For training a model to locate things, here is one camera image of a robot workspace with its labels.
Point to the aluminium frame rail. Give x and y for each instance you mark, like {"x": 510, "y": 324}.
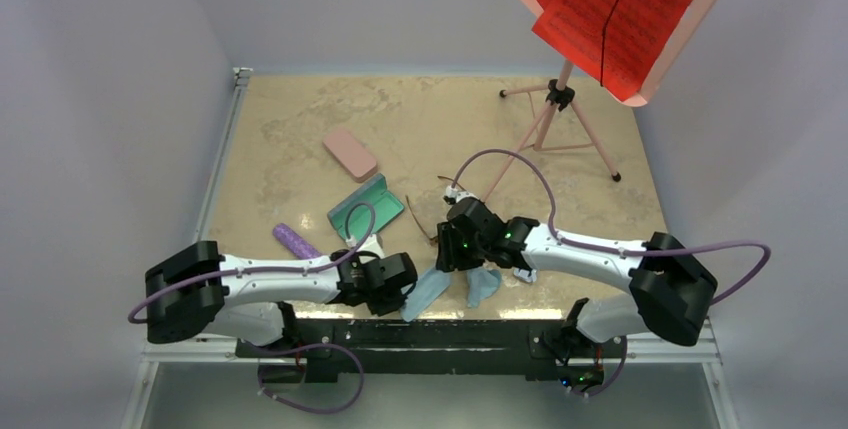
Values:
{"x": 423, "y": 130}

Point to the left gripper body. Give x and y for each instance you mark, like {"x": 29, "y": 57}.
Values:
{"x": 383, "y": 302}

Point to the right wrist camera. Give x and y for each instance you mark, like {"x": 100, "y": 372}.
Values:
{"x": 453, "y": 194}

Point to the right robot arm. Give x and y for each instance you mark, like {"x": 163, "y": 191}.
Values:
{"x": 662, "y": 289}

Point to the blue cleaning cloth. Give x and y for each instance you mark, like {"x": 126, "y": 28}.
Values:
{"x": 429, "y": 287}
{"x": 482, "y": 284}

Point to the pink glasses case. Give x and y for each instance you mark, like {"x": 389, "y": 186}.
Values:
{"x": 350, "y": 154}

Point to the crumpled blue cleaning cloth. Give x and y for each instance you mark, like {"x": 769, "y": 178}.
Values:
{"x": 482, "y": 284}

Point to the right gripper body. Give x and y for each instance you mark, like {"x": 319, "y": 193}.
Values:
{"x": 457, "y": 252}

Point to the teal glasses case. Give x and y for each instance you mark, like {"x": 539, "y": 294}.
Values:
{"x": 372, "y": 203}

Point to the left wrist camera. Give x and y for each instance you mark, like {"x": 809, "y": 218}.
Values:
{"x": 371, "y": 246}

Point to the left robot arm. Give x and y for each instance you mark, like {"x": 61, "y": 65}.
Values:
{"x": 200, "y": 290}

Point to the white folded glasses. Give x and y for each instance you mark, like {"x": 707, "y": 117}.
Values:
{"x": 528, "y": 276}

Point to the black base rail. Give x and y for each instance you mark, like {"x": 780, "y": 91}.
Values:
{"x": 533, "y": 349}

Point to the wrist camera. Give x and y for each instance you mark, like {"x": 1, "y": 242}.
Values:
{"x": 371, "y": 246}
{"x": 453, "y": 194}

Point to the purple microphone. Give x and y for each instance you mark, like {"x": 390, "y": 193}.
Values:
{"x": 293, "y": 242}

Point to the brown sunglasses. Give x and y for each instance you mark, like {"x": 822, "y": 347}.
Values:
{"x": 431, "y": 239}

